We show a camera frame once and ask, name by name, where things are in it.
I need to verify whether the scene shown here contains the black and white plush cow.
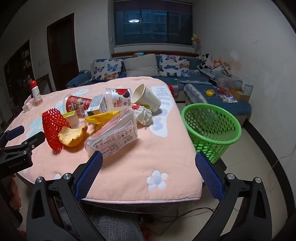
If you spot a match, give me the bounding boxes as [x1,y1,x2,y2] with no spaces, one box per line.
[196,53,210,69]

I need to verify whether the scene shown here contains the beige pillow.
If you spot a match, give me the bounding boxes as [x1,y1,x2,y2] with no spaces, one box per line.
[124,54,159,77]

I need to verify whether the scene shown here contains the orange peel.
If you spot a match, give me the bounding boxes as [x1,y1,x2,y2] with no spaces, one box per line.
[58,125,89,147]

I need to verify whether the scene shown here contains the blue sofa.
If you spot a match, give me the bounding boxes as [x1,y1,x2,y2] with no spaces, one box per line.
[66,54,252,127]

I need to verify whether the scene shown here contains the green plastic mesh basket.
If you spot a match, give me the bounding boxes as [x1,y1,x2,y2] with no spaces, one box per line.
[181,103,242,164]

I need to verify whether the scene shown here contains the pink flowered blanket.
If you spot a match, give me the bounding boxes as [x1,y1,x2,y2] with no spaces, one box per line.
[3,76,204,204]

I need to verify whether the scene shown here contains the white floor cable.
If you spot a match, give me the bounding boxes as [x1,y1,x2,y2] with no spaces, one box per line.
[270,139,296,167]

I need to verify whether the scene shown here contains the dark wooden cabinet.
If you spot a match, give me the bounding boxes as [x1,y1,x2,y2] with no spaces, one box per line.
[3,39,35,98]

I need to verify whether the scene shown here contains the person's plaid trouser leg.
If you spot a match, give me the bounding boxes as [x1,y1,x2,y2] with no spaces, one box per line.
[58,206,144,241]

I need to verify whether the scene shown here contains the small white box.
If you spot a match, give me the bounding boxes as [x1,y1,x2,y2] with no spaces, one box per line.
[22,95,35,113]

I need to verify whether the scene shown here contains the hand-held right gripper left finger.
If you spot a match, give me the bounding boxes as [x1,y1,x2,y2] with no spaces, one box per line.
[26,151,104,241]

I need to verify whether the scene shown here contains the dark wooden door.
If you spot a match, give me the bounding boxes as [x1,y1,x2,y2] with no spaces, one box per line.
[47,13,79,92]

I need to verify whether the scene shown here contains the grey milk carton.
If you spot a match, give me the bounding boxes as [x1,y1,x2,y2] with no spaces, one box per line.
[87,94,108,116]

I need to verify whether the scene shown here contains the crumpled white tissue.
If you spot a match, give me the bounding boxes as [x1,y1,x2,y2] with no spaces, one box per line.
[133,105,153,127]

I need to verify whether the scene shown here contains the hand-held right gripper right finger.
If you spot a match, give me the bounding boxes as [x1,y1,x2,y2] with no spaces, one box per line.
[195,152,272,241]

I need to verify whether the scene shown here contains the black floor cable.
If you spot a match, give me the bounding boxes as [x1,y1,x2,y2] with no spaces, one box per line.
[136,207,218,232]

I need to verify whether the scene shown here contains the flower decoration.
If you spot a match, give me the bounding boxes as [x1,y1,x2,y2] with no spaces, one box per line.
[191,34,201,52]

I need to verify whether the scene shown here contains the small yellow-lidded pudding cup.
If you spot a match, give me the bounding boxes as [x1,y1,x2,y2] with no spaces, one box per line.
[62,110,80,128]

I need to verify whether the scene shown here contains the clear printed plastic packet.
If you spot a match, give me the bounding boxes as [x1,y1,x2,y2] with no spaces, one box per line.
[84,109,138,158]

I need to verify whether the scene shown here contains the grey sofa cover cloth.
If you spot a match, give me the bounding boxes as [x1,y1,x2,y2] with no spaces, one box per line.
[184,84,208,105]

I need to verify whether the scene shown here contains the white paper cup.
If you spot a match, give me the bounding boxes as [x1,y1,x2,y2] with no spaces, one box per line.
[131,84,161,112]

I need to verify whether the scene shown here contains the banana peel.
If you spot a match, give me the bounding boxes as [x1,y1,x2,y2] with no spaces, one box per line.
[85,111,121,136]

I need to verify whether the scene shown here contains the strawberry print plastic cup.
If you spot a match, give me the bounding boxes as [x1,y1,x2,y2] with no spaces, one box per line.
[106,88,133,109]

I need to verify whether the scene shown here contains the butterfly print pillow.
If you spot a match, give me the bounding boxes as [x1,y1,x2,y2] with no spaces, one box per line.
[159,54,191,77]
[90,59,124,82]

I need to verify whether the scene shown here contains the clear storage box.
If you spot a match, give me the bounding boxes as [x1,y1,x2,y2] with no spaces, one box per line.
[215,72,243,91]

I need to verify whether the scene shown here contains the red printed plastic cup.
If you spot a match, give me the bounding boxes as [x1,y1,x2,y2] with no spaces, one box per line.
[63,93,93,116]

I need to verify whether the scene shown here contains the pink plush toys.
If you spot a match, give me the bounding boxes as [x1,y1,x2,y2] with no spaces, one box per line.
[208,59,232,76]

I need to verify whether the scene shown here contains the window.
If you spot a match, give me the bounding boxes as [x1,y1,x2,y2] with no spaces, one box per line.
[113,0,193,47]

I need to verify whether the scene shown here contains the red foam fruit net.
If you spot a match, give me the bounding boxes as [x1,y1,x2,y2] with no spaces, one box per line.
[42,107,72,154]

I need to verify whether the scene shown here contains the red-capped white bottle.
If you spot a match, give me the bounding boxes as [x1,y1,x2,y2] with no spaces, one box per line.
[31,80,43,107]

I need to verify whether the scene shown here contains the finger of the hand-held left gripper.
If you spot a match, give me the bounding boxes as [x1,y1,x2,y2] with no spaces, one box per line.
[0,125,25,149]
[5,131,46,156]

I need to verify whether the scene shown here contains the cardboard box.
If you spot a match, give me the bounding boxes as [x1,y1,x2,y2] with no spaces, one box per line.
[230,88,251,102]

